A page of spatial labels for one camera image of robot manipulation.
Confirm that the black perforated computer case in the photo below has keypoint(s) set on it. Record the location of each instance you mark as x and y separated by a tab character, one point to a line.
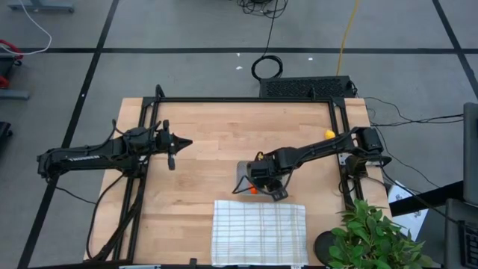
306	86

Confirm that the black keyboard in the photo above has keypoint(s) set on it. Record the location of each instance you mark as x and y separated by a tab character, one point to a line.
470	239

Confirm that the grey monitor back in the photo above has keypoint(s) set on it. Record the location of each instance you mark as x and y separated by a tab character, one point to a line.
471	153

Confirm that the white printed paper sheet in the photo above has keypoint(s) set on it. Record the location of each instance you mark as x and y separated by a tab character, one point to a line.
409	214

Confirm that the black table edge clamp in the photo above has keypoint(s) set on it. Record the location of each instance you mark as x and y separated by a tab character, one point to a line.
193	261

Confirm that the grey desk foot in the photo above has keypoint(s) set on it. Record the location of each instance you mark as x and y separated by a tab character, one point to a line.
13	94
41	5

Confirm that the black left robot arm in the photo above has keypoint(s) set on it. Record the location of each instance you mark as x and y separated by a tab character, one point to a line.
82	158

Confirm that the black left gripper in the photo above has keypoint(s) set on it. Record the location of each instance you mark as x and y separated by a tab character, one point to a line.
164	141

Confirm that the black object on floor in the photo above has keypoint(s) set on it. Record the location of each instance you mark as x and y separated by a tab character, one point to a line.
3	130

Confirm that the green leafy plant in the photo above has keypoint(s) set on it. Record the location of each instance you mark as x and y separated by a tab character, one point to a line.
373	235

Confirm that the yellow toy lemon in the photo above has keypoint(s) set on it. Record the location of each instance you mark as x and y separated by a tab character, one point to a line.
329	134

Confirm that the black aluminium table frame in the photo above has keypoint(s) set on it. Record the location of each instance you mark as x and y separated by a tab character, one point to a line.
242	99

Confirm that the orange toy carrot green top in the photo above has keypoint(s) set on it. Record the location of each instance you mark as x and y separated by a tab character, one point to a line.
253	190

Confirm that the black floor bar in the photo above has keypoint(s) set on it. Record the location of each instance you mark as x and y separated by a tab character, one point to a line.
425	198

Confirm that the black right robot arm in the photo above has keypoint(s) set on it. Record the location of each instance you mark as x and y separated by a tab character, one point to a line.
321	147

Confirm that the black round plant pot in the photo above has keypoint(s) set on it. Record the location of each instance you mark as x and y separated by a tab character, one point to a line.
323	244

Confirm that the white plaid kitchen towel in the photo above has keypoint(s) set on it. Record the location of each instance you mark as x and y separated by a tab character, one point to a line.
257	231

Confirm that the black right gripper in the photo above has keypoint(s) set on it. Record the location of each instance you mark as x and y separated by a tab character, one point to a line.
261	172

